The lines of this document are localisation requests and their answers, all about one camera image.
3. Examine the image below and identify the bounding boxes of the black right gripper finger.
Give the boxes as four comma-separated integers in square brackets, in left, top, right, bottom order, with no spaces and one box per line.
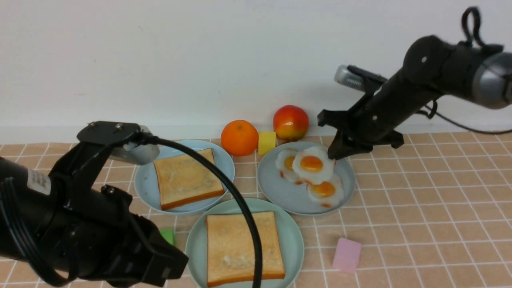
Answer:
[328,130,374,160]

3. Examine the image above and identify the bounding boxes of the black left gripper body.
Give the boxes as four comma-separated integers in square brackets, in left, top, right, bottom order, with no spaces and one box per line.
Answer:
[45,122,189,288]

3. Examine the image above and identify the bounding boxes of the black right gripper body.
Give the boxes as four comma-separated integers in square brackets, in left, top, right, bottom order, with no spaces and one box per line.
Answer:
[318,35,451,149]

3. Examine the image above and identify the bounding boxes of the fried egg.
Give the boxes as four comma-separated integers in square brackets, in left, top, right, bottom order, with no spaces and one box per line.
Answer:
[307,174,344,208]
[275,149,302,185]
[292,146,335,185]

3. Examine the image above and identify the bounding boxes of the toast slice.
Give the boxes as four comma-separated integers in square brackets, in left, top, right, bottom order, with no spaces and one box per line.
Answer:
[206,211,286,288]
[154,147,226,211]

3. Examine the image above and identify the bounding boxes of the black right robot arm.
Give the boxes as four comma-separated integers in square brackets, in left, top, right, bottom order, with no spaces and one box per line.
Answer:
[318,35,511,160]

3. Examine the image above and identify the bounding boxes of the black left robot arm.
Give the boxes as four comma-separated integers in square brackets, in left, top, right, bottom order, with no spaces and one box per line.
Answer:
[1,121,189,288]

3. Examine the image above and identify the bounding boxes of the red yellow apple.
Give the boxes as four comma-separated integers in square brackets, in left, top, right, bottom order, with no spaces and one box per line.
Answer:
[273,105,310,142]

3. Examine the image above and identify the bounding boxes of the green cube block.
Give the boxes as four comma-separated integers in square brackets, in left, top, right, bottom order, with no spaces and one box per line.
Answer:
[160,228,176,246]

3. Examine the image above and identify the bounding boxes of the light blue plate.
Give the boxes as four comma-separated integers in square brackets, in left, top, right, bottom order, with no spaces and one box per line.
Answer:
[134,139,236,216]

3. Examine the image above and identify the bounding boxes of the grey plate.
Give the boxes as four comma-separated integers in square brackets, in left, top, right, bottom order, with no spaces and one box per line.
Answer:
[256,142,356,216]

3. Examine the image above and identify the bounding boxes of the yellow cube block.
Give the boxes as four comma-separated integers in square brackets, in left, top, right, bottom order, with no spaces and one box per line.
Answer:
[258,131,276,155]

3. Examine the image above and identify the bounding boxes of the orange fruit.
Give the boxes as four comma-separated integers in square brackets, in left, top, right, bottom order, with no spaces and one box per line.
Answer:
[220,120,258,157]

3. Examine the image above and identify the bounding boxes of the pink cube block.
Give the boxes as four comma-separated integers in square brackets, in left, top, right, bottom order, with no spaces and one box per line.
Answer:
[332,238,362,274]

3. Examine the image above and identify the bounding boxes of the checkered tan tablecloth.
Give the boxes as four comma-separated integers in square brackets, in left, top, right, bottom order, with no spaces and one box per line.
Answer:
[0,130,512,288]

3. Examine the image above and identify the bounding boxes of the green plate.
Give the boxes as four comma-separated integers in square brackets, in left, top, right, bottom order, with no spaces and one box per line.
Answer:
[185,198,305,288]

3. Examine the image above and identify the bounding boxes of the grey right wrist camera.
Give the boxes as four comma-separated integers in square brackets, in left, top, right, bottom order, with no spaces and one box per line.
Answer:
[334,64,388,92]

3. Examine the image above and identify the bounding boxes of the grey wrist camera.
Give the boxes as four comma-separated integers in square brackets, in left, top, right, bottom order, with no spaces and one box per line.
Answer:
[334,64,388,92]
[105,122,160,166]

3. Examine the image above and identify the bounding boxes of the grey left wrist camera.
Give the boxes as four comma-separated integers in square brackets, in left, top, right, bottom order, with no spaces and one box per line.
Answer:
[105,122,160,166]

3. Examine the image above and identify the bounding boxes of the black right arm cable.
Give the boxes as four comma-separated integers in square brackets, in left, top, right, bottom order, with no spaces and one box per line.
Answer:
[416,7,512,135]

